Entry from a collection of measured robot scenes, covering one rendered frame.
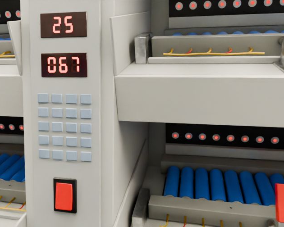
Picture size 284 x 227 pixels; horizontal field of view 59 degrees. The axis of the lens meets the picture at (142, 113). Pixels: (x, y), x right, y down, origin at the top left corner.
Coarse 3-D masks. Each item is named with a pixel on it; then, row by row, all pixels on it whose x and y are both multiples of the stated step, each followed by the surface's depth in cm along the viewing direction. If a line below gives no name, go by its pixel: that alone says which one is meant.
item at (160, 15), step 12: (156, 0) 41; (168, 0) 41; (156, 12) 41; (168, 12) 41; (156, 24) 41; (168, 24) 41; (156, 132) 43; (156, 144) 43; (156, 156) 43; (204, 156) 42
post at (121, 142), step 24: (24, 0) 24; (120, 0) 24; (144, 0) 35; (24, 24) 24; (24, 48) 24; (24, 72) 25; (24, 96) 25; (24, 120) 25; (24, 144) 25; (120, 144) 26; (120, 168) 26; (120, 192) 26
